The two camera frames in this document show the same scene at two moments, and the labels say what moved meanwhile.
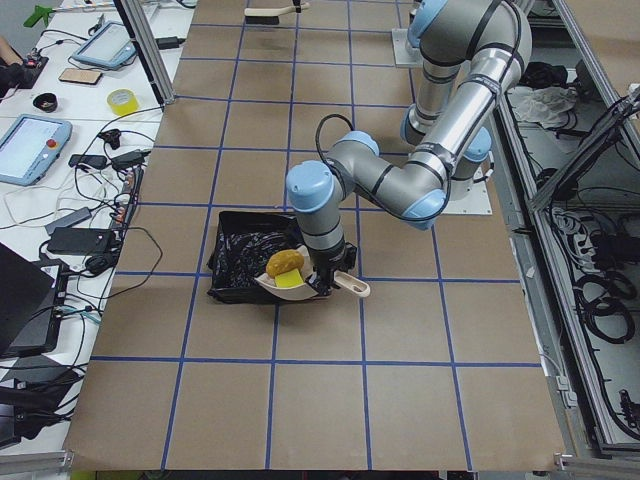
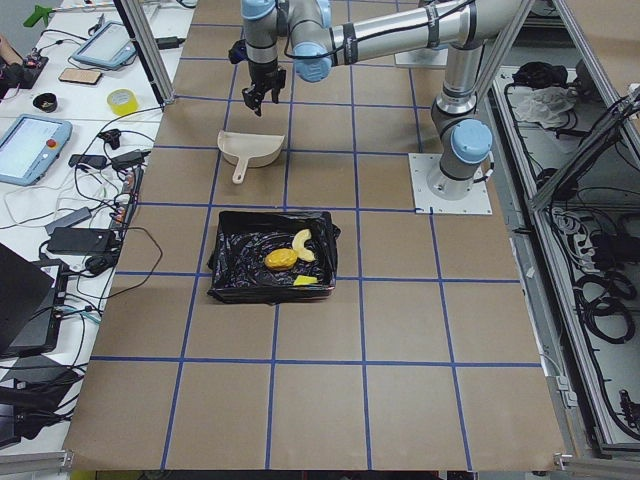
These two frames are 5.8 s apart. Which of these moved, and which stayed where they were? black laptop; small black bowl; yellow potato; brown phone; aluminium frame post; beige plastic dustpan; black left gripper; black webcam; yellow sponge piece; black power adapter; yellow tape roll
Moved: yellow potato; black left gripper; beige plastic dustpan; yellow sponge piece
Stayed: yellow tape roll; black laptop; black power adapter; aluminium frame post; brown phone; black webcam; small black bowl
